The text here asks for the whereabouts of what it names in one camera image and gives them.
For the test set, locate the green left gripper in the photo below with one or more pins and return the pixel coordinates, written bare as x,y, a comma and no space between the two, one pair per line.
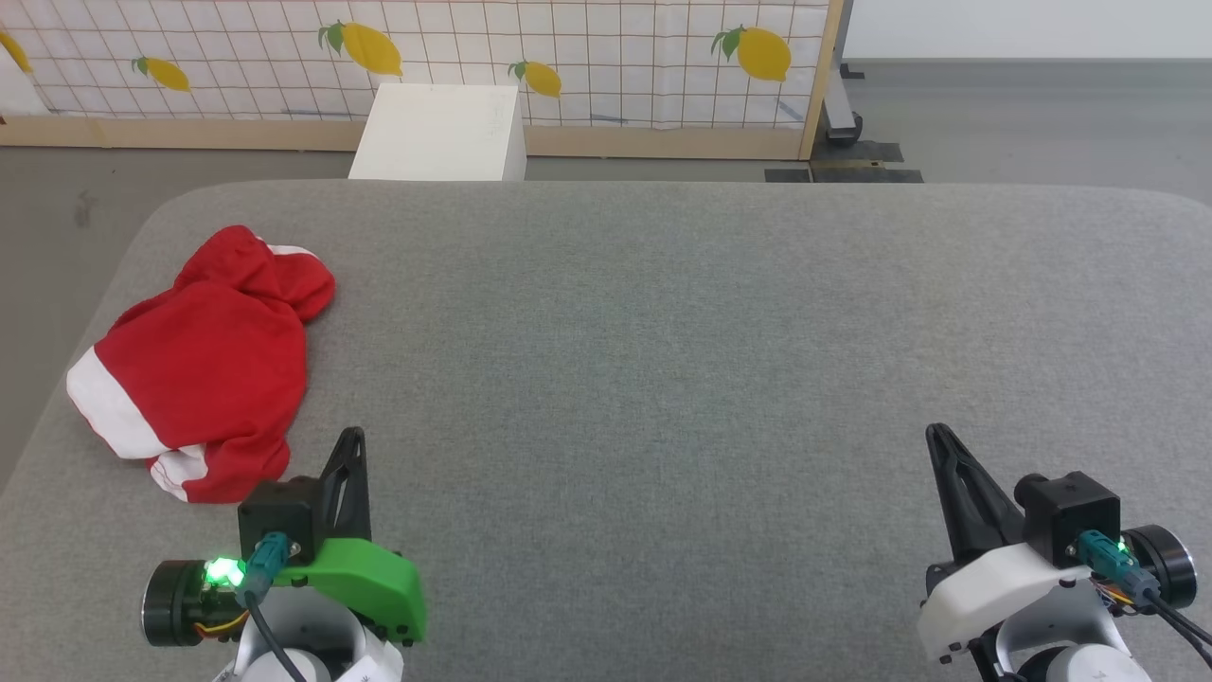
365,578

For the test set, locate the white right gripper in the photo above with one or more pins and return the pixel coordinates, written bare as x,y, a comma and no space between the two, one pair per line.
994,592

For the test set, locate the red and white sports shorts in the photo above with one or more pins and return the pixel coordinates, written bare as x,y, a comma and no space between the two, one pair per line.
208,369

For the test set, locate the white paper label band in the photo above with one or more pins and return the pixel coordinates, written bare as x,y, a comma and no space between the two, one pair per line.
379,663

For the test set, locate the grey fabric sofa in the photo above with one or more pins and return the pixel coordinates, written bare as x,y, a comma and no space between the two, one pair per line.
663,379

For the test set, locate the long black floor mat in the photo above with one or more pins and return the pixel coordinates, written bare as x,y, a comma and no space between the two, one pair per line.
852,175

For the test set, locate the short black floor mat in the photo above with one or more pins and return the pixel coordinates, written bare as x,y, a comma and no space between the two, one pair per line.
866,152

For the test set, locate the white box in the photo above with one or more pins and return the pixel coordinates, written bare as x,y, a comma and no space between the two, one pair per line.
440,133

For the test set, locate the grey stand foot with caster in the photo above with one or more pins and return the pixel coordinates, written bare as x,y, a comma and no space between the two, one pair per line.
841,104

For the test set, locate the lemon pattern divider panel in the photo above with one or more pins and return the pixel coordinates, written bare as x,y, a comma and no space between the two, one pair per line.
237,57

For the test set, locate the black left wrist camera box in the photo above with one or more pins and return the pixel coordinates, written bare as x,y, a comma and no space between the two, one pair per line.
276,516

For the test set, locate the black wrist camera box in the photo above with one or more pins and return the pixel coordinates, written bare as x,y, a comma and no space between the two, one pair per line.
276,516
1070,516

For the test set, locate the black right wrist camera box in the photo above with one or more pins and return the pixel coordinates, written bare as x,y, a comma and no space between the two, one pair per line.
1070,516

